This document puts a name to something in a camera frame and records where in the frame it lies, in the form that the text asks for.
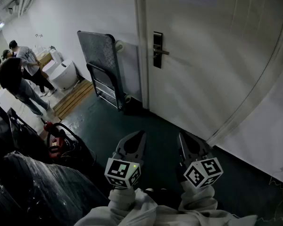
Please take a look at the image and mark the grey flat board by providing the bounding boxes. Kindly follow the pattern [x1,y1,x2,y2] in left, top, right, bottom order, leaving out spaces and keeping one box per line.
[114,41,142,103]

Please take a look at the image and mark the folded metal platform trolley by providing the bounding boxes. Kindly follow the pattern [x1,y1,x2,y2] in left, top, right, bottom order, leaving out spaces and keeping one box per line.
[76,30,132,113]

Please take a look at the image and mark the person's left forearm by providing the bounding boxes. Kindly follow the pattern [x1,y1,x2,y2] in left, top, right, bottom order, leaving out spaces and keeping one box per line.
[74,187,158,226]

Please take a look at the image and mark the wooden pallet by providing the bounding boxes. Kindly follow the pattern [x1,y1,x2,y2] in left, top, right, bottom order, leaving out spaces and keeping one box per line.
[52,79,95,121]

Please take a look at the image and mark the thin white cable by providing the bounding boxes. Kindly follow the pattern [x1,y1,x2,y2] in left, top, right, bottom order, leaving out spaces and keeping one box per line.
[259,166,283,222]

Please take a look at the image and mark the white cabinet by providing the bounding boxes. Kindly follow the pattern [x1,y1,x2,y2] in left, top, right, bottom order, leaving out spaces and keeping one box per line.
[0,88,24,114]

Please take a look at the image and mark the black plastic-wrapped bundle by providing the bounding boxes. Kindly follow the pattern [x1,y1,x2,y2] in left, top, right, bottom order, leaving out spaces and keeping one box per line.
[0,151,109,226]

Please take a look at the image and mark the dark metal door lock handle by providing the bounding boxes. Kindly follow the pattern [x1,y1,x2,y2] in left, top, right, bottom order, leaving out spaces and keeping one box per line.
[152,31,170,69]

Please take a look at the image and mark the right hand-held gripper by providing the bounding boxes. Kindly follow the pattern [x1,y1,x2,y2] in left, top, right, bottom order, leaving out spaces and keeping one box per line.
[176,132,224,189]

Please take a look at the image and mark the white toilet with tank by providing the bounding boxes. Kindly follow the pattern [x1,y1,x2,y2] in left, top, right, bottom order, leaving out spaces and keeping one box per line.
[42,48,63,74]

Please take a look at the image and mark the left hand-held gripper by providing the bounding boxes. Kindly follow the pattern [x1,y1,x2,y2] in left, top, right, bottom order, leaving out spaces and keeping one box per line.
[104,130,147,190]

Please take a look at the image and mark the red fire extinguisher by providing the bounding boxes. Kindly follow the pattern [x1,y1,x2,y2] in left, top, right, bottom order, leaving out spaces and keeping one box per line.
[41,118,54,133]

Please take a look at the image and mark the white appliance on pallet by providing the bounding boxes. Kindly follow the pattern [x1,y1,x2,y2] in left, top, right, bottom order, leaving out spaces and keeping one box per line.
[48,58,79,91]

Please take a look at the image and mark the person's right forearm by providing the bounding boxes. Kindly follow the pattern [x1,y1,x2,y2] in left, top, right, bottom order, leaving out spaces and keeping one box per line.
[155,181,258,226]

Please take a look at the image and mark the red machine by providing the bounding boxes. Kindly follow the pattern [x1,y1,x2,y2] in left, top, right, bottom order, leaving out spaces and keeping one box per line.
[48,135,66,160]

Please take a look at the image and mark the black metal rack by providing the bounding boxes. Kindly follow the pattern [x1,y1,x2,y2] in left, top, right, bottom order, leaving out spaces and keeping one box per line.
[7,107,50,155]

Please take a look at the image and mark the brown cardboard box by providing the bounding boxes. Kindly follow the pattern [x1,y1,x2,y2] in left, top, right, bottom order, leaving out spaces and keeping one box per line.
[36,52,53,79]

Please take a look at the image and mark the black hose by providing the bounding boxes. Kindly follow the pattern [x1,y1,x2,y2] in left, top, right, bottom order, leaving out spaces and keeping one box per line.
[46,122,96,167]

